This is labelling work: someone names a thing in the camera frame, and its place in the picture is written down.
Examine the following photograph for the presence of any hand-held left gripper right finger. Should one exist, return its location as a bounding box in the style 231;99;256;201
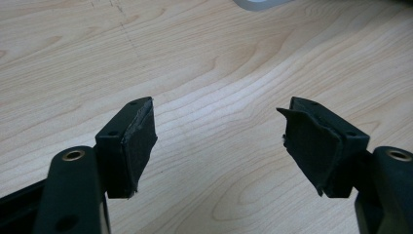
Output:
276;96;371;199

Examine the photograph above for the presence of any white two-tier shoe rack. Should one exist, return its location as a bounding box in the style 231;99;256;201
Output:
231;0;294;13

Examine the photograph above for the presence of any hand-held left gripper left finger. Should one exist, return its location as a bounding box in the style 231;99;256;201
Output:
94;96;159;200

